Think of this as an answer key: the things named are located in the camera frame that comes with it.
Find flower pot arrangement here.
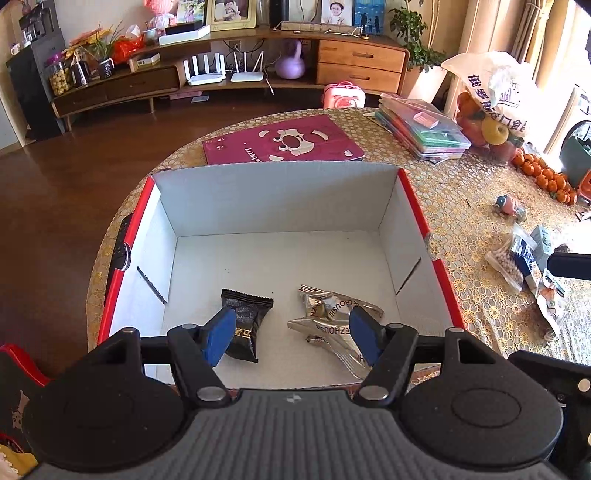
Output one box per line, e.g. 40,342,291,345
62,25,121,80

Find blue picture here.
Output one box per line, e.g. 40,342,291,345
353,0,386,35

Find red cardboard box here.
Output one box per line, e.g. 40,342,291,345
98,161,463,389

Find white router tall antennas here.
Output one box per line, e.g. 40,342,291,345
182,53,226,87

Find pink cartoon figurine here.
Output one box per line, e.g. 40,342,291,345
495,195,527,222

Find pile of mandarin oranges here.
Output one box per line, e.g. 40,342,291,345
511,149,578,205

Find stack of plastic bead cases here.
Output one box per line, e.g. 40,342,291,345
374,93,472,165

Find potted green plant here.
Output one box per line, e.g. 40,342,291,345
389,1,445,72

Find maroon bear tablet case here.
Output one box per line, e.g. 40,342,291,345
202,115,365,165

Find pink toy case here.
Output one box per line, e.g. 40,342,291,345
322,81,366,109

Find white chicken snack packet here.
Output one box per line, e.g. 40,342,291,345
535,269,567,342

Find black snack packet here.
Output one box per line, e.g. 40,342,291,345
221,289,273,363

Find child portrait photo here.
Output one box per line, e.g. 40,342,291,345
322,0,353,26

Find pink teddy bear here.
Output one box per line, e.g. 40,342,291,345
143,0,177,30

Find black speaker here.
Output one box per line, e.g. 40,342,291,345
269,0,290,28

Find white plastic bag of fruit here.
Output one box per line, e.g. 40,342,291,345
442,51,540,165

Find green orange tissue box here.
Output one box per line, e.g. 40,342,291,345
559,120,591,203

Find black remote control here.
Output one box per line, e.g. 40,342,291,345
104,213,133,304

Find white router thin antennas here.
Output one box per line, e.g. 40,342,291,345
230,50,264,83

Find wooden tv cabinet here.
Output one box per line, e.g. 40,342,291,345
52,27,409,123

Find blue cracker packet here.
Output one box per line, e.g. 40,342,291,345
510,223,542,294

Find light green tea box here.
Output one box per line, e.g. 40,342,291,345
531,225,555,272

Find silver foil snack packet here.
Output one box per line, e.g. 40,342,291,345
287,285,384,380

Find framed photo cream frame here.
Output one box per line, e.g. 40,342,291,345
206,0,257,32

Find black cabinet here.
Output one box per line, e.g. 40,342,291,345
6,1,65,141

